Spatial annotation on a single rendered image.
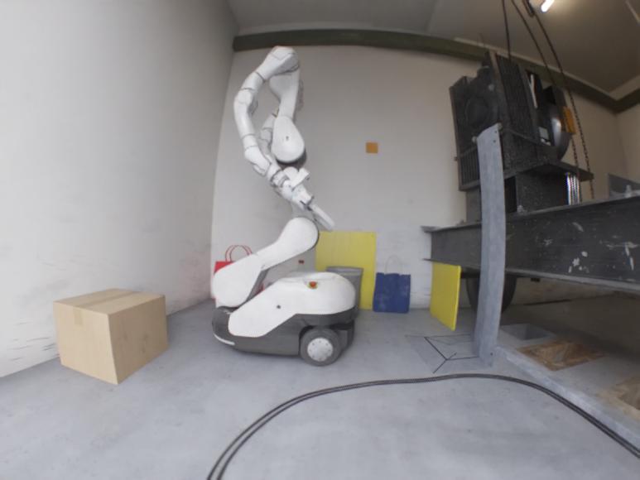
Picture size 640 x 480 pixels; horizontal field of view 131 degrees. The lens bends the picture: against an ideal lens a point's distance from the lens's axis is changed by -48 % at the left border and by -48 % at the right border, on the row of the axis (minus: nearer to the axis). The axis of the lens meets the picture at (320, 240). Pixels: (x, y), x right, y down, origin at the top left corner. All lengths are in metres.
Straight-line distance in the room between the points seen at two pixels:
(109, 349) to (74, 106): 1.01
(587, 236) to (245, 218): 2.31
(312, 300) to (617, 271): 1.06
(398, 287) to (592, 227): 1.56
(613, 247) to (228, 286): 1.47
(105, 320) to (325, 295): 0.81
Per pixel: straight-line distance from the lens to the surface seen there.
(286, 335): 1.12
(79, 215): 1.40
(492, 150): 1.34
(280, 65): 1.37
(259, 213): 2.41
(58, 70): 1.41
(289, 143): 1.32
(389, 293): 2.19
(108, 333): 1.03
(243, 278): 1.27
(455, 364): 1.29
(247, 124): 1.23
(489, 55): 1.76
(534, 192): 1.44
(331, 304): 1.10
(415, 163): 2.57
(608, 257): 1.00
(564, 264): 1.14
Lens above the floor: 0.51
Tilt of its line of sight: 1 degrees up
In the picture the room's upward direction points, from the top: 2 degrees clockwise
